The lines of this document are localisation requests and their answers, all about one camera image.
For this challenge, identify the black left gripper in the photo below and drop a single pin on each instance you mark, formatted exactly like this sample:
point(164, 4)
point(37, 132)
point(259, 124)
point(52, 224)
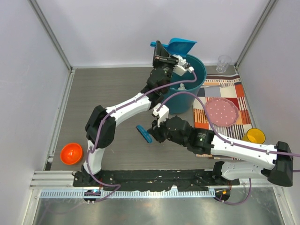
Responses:
point(161, 56)

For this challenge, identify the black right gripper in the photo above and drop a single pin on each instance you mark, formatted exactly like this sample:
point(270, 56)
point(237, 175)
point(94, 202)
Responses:
point(156, 131)

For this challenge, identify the blue plastic dustpan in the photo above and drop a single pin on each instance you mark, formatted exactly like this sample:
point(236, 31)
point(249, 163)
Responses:
point(179, 46)

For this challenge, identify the blue hand brush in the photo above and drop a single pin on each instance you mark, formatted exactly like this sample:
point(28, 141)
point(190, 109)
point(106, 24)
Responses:
point(144, 133)

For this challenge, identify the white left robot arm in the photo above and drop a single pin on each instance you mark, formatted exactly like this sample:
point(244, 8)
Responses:
point(101, 126)

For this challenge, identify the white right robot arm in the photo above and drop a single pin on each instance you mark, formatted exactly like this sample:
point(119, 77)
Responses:
point(273, 162)

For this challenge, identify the crumpled white paper scrap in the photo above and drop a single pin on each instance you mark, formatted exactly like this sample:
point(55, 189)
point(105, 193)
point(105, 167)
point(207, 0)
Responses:
point(181, 61)
point(182, 87)

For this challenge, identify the teal plastic waste bin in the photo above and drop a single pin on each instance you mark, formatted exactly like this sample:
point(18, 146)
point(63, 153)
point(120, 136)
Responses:
point(182, 102)

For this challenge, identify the pink dotted plate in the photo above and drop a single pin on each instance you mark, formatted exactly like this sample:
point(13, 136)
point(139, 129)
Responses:
point(222, 112)

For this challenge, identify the colourful striped placemat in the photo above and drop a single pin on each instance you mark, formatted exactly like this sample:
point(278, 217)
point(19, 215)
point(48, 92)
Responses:
point(233, 93)

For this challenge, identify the silver fork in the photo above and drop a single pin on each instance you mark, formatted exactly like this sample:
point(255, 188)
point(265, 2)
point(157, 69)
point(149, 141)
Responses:
point(223, 85)

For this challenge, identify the clear drinking glass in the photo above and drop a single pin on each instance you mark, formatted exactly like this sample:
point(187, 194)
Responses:
point(224, 62)

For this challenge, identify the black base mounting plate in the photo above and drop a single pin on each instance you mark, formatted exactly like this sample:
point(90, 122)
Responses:
point(151, 180)

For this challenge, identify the yellow mug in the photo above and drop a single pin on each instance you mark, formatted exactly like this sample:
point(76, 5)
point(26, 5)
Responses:
point(254, 135)

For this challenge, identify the orange plastic bowl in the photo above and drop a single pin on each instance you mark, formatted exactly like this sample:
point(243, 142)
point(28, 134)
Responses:
point(71, 154)

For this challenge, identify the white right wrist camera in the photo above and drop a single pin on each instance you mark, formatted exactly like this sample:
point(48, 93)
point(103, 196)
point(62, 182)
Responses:
point(161, 113)

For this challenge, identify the white cable duct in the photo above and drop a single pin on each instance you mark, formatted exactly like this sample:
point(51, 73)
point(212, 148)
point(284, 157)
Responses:
point(90, 193)

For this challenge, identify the aluminium frame rail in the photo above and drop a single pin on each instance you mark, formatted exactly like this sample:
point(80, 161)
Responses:
point(64, 179)

